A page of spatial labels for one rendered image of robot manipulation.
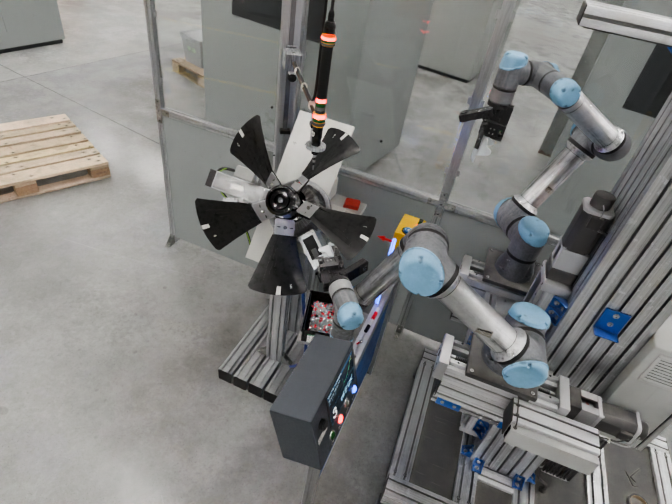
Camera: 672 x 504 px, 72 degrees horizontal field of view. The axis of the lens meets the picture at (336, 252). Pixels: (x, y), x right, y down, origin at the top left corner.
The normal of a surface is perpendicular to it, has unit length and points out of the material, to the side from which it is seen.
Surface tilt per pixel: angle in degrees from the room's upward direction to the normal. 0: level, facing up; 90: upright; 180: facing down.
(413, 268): 86
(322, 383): 15
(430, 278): 86
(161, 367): 0
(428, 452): 0
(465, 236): 90
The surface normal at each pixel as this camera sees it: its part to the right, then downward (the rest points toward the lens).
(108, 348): 0.14, -0.76
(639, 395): -0.35, 0.56
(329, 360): -0.11, -0.83
